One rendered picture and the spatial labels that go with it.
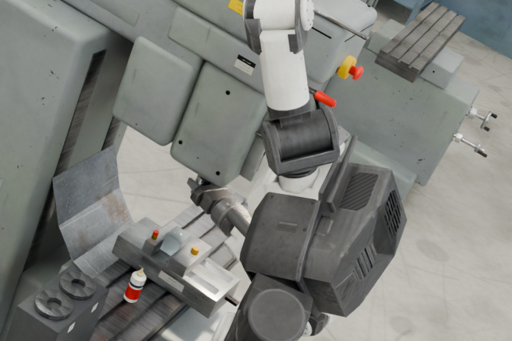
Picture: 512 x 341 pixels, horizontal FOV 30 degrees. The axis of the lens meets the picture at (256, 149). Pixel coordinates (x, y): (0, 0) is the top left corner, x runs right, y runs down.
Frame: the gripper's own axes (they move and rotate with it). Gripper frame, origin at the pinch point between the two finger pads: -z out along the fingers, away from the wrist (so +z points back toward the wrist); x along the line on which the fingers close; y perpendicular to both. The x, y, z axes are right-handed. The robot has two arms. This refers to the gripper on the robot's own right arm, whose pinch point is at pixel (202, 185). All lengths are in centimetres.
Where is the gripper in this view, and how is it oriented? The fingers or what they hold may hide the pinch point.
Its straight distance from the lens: 268.6
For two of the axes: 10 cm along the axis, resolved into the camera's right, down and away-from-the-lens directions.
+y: -3.5, 8.1, 4.6
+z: 5.8, 5.8, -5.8
